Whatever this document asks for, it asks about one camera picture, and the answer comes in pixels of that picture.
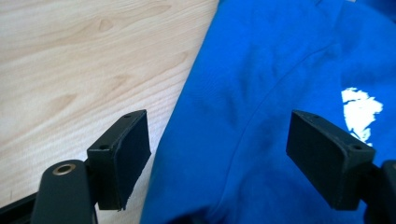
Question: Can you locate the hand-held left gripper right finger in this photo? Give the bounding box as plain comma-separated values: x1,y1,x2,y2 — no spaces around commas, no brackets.
285,109,376,211

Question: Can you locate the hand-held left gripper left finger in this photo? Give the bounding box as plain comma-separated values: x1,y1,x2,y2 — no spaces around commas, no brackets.
86,108,152,211

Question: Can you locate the blue printed t-shirt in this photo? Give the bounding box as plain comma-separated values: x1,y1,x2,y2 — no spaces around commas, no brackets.
139,0,396,224

